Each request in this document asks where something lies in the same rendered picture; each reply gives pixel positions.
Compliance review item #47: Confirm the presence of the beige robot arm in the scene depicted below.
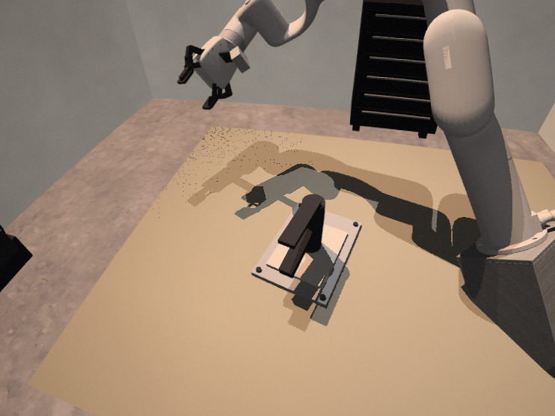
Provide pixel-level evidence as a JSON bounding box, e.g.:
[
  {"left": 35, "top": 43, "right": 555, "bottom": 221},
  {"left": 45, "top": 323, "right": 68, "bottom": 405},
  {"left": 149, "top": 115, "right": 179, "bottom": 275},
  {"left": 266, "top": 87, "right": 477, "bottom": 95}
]
[{"left": 219, "top": 0, "right": 555, "bottom": 255}]

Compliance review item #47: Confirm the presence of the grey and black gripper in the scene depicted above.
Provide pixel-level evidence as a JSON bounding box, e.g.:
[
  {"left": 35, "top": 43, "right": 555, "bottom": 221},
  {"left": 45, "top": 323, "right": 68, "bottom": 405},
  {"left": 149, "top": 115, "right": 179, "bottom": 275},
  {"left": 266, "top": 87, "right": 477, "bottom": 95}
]
[{"left": 177, "top": 36, "right": 237, "bottom": 110}]

